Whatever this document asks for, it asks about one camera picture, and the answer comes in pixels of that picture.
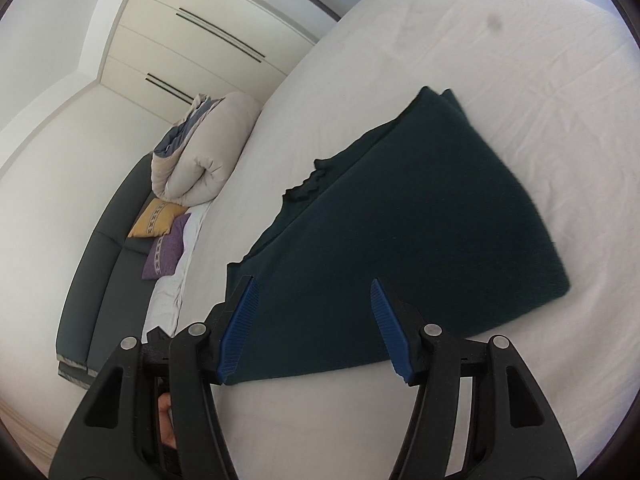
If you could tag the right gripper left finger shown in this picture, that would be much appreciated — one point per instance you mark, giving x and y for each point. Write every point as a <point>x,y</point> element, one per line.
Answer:
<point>114,433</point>

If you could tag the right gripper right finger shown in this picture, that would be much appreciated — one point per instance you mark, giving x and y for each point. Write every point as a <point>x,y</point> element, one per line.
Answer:
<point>513,432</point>

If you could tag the dark green knit sweater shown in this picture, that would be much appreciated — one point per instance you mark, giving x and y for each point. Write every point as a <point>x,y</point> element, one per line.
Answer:
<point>421,203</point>

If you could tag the person's right hand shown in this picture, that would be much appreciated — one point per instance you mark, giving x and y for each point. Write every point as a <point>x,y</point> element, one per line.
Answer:
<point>167,433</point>

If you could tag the white pillow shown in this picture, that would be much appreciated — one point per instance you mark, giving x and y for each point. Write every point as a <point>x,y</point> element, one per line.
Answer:
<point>166,299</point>

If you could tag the dark grey upholstered headboard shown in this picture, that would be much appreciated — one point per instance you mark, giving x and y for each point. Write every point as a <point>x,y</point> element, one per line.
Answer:
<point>108,298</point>

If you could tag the purple patterned cushion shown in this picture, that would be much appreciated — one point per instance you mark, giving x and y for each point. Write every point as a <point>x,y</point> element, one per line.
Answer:
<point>166,251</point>

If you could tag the yellow patterned cushion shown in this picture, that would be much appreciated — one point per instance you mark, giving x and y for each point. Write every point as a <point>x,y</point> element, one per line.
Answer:
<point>157,219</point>

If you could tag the rolled beige duvet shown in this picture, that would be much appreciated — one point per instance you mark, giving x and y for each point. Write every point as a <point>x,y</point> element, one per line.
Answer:
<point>197,155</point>

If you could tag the white bed sheet mattress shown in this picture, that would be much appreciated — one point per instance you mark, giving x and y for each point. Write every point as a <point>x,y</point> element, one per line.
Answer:
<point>552,87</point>

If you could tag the cream wardrobe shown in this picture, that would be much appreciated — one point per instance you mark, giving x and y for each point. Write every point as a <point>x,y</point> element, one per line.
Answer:
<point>163,53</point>

